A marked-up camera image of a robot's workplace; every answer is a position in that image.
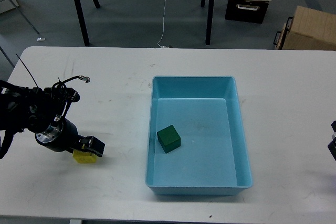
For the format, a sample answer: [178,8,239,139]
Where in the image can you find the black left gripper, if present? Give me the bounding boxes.
[35,119,106,157]

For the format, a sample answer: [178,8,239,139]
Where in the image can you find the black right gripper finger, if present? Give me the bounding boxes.
[328,121,336,160]

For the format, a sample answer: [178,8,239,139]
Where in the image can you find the yellow block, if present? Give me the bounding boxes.
[72,150,97,164]

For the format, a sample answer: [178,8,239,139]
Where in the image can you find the green block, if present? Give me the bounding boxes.
[156,125,181,154]

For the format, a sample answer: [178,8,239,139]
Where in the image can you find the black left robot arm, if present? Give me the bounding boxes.
[1,81,105,157]

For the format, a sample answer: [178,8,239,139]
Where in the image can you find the black storage box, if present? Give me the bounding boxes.
[225,0,269,24]

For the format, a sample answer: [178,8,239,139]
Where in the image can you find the blue plastic bin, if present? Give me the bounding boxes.
[145,76,253,196]

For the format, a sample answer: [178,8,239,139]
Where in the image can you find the wooden cabinet metal legs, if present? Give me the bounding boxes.
[1,0,40,35]

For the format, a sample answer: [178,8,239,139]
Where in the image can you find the white cable on floor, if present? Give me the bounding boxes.
[156,0,170,49]

